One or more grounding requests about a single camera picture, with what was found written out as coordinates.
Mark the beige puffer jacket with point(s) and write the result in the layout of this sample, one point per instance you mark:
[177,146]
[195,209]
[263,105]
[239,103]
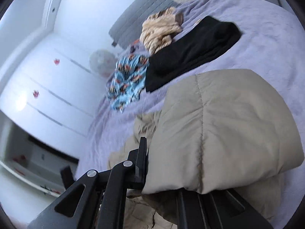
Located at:
[226,124]

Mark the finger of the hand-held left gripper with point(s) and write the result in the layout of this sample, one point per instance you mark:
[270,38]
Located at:
[67,177]

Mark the grey padded headboard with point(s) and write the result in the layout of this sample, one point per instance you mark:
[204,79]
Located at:
[140,16]

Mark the cream patterned clothes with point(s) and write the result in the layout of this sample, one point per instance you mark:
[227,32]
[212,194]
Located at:
[157,31]

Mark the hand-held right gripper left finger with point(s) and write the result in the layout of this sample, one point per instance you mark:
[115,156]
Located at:
[140,162]

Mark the white floor fan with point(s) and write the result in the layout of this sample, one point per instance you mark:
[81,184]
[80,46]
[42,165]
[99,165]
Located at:
[101,60]

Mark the blue printed pajamas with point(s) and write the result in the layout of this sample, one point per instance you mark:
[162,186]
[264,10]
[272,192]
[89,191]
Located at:
[126,76]

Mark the lavender fleece blanket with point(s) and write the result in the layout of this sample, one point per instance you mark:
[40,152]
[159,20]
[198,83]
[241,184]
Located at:
[262,40]

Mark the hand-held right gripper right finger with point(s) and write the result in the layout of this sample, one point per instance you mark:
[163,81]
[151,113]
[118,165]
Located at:
[190,210]

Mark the white wardrobe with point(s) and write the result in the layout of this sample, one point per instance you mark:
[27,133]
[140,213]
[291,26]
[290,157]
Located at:
[47,88]

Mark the black garment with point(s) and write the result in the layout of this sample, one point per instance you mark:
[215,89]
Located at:
[190,50]

